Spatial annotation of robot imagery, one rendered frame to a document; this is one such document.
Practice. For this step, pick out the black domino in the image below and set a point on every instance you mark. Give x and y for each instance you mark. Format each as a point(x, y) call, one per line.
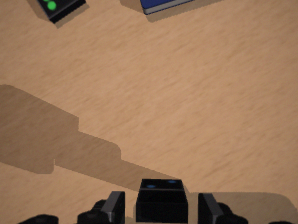
point(162, 201)
point(55, 10)

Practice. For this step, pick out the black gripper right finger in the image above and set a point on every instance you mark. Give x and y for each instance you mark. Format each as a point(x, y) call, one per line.
point(210, 211)

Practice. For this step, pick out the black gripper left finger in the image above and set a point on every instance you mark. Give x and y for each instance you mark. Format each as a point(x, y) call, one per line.
point(112, 209)

